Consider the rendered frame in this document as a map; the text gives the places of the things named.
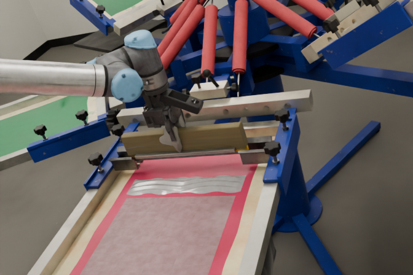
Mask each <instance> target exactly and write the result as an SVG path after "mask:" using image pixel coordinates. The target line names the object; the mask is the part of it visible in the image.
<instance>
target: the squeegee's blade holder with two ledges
mask: <svg viewBox="0 0 413 275"><path fill-rule="evenodd" d="M235 151H236V149H235V147H224V148H215V149H198V150H182V151H181V152H178V151H174V152H157V153H141V154H136V155H135V159H143V158H160V157H178V156H187V155H204V154H214V153H232V152H235Z"/></svg>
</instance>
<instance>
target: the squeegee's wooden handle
mask: <svg viewBox="0 0 413 275"><path fill-rule="evenodd" d="M163 135H164V132H163V129H161V130H148V131H135V132H129V133H123V135H122V136H121V140H122V143H123V145H124V147H125V149H126V151H127V154H128V156H129V157H134V156H135V155H136V154H141V153H157V152H174V151H177V150H176V149H175V147H174V146H172V145H166V144H162V143H161V142H160V141H159V138H160V137H161V136H163ZM178 135H179V138H180V140H181V144H182V145H183V147H182V150H198V149H215V148H224V147H235V149H236V150H237V149H246V146H247V144H248V140H247V137H246V134H245V130H244V127H243V123H242V122H232V123H220V124H213V125H200V126H187V127H180V128H178ZM182 150H181V151H182Z"/></svg>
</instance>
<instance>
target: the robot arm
mask: <svg viewBox="0 0 413 275"><path fill-rule="evenodd" d="M124 42H125V46H123V47H122V48H119V49H117V50H115V51H112V52H110V53H107V54H105V55H103V56H100V57H96V58H95V59H94V60H92V61H89V62H88V63H86V64H82V63H62V62H51V61H30V60H10V59H0V94H5V95H48V96H91V97H115V98H116V99H118V100H119V101H122V102H125V103H129V102H132V101H134V100H136V99H138V98H139V97H140V95H142V96H143V98H144V101H145V104H146V105H144V106H145V108H144V106H143V109H144V110H143V112H142V113H143V116H144V119H145V121H146V124H147V127H148V128H153V127H154V128H161V126H165V127H164V128H163V132H164V135H163V136H161V137H160V138H159V141H160V142H161V143H162V144H166V145H172V146H174V147H175V149H176V150H177V151H178V152H181V150H182V147H183V145H182V144H181V140H180V138H179V135H178V128H180V127H186V122H185V119H184V114H183V111H182V110H186V111H188V112H191V113H193V114H198V113H199V112H200V110H201V108H202V107H203V100H201V99H198V98H195V97H193V96H189V95H186V94H184V93H181V92H178V91H175V90H172V89H170V88H169V83H168V77H167V75H166V72H165V69H164V66H163V64H162V61H161V59H160V55H159V52H158V49H157V44H156V43H155V41H154V38H153V36H152V34H151V32H150V31H148V30H139V31H135V32H132V33H130V34H129V35H127V36H126V37H125V39H124ZM146 110H147V111H146Z"/></svg>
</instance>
